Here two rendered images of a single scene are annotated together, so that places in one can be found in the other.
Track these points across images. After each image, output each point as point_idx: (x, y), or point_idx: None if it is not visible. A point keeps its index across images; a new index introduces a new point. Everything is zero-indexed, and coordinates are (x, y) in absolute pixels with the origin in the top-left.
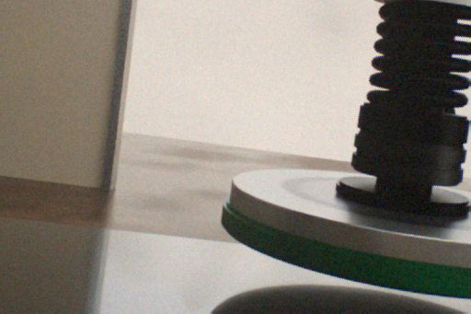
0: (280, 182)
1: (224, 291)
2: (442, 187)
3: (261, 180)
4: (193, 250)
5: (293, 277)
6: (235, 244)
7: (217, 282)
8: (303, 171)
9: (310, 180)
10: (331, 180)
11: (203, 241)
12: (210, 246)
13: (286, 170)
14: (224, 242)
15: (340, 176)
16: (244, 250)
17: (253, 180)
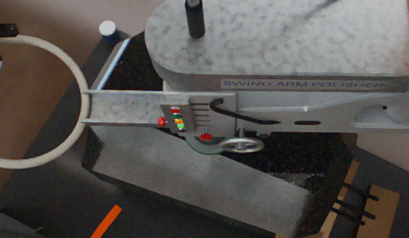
0: (226, 136)
1: (237, 131)
2: (189, 142)
3: (229, 137)
4: (234, 152)
5: None
6: (225, 156)
7: (236, 135)
8: (215, 150)
9: (218, 141)
10: (213, 142)
11: (230, 157)
12: (230, 154)
13: (218, 149)
14: (227, 157)
15: (209, 147)
16: (225, 152)
17: (230, 137)
